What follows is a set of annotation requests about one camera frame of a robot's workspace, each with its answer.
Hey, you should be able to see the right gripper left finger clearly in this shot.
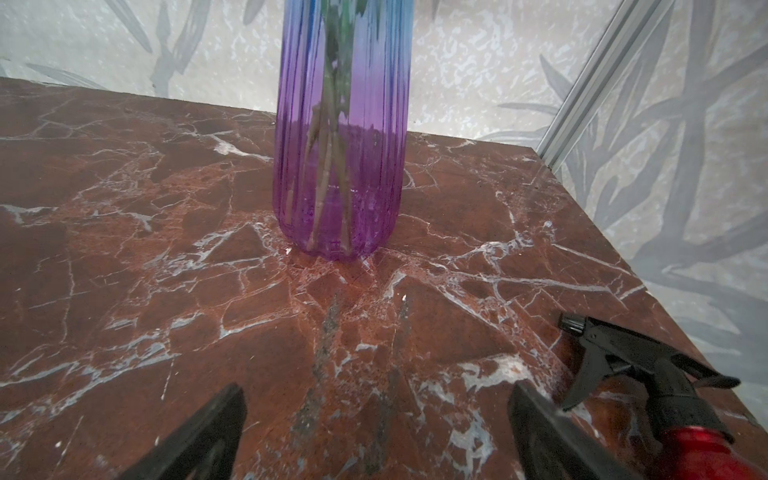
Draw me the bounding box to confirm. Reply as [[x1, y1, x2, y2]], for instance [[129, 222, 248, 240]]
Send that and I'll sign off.
[[119, 383, 247, 479]]

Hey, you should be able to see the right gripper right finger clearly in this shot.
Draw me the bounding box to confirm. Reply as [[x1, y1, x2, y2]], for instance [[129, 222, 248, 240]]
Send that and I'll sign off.
[[507, 382, 641, 480]]

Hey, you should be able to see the purple glass vase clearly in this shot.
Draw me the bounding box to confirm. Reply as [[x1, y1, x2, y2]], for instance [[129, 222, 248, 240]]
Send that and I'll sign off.
[[273, 1, 414, 261]]

